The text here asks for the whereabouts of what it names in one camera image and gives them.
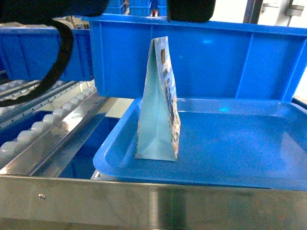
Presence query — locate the flower gift bag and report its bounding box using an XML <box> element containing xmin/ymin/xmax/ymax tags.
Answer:
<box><xmin>135</xmin><ymin>36</ymin><xmax>181</xmax><ymax>161</ymax></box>

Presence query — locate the steel front shelf rail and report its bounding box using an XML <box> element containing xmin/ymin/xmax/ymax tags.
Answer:
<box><xmin>0</xmin><ymin>176</ymin><xmax>307</xmax><ymax>230</ymax></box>

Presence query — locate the black cable loop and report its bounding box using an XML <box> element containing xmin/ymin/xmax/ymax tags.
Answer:
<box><xmin>0</xmin><ymin>19</ymin><xmax>74</xmax><ymax>108</ymax></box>

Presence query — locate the white roller conveyor track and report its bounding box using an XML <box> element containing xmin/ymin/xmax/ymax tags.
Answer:
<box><xmin>0</xmin><ymin>86</ymin><xmax>96</xmax><ymax>161</ymax></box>

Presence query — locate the blue bin on left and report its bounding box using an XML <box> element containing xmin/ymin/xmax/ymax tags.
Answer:
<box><xmin>0</xmin><ymin>27</ymin><xmax>94</xmax><ymax>81</ymax></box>

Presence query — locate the blue plastic tray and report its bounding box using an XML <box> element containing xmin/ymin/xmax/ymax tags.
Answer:
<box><xmin>93</xmin><ymin>98</ymin><xmax>307</xmax><ymax>191</ymax></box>

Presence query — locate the large blue bin behind tray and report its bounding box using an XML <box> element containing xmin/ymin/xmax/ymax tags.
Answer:
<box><xmin>87</xmin><ymin>14</ymin><xmax>307</xmax><ymax>102</ymax></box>

